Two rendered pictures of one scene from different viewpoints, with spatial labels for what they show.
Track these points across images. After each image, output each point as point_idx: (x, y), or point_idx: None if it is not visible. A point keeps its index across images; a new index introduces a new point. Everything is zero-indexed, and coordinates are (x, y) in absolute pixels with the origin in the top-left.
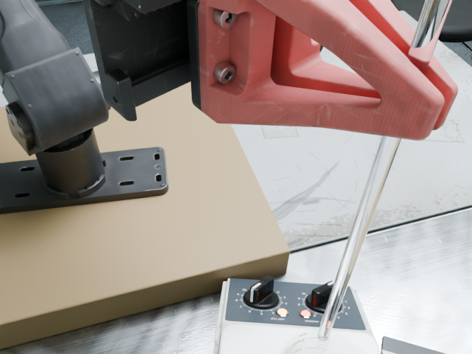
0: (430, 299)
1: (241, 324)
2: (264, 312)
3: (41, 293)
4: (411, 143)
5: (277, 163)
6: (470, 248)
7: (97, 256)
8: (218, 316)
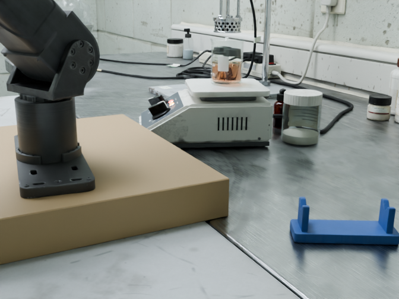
0: (136, 118)
1: (192, 89)
2: (173, 106)
3: (174, 156)
4: (5, 117)
5: None
6: (101, 111)
7: (136, 148)
8: (178, 114)
